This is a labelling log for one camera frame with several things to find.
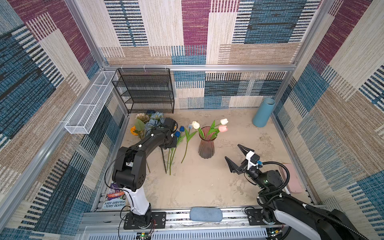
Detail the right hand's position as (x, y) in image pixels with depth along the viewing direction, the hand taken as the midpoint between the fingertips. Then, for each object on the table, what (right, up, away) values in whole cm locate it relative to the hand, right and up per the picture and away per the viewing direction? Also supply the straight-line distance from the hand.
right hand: (232, 151), depth 74 cm
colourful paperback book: (-59, -25, +4) cm, 64 cm away
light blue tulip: (-23, +4, +31) cm, 38 cm away
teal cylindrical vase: (+28, +21, +27) cm, 45 cm away
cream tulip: (-17, +13, -1) cm, 22 cm away
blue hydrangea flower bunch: (-43, +16, +25) cm, 52 cm away
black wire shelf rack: (-53, +38, +34) cm, 74 cm away
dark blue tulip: (-27, +10, +33) cm, 44 cm away
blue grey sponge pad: (-13, -30, -1) cm, 32 cm away
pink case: (+36, -19, +8) cm, 42 cm away
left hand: (-33, +2, +20) cm, 38 cm away
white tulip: (-3, +15, +8) cm, 17 cm away
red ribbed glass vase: (-10, -2, +26) cm, 28 cm away
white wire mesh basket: (-71, +15, -4) cm, 72 cm away
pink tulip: (-7, +9, +8) cm, 14 cm away
